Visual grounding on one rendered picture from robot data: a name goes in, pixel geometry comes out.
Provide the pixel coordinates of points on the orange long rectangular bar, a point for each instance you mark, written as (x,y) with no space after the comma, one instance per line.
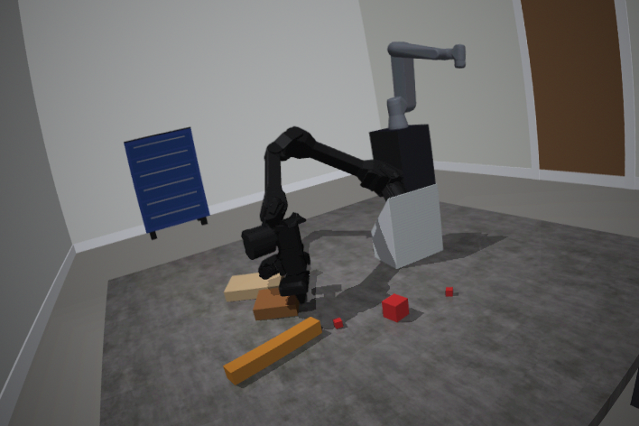
(261,357)

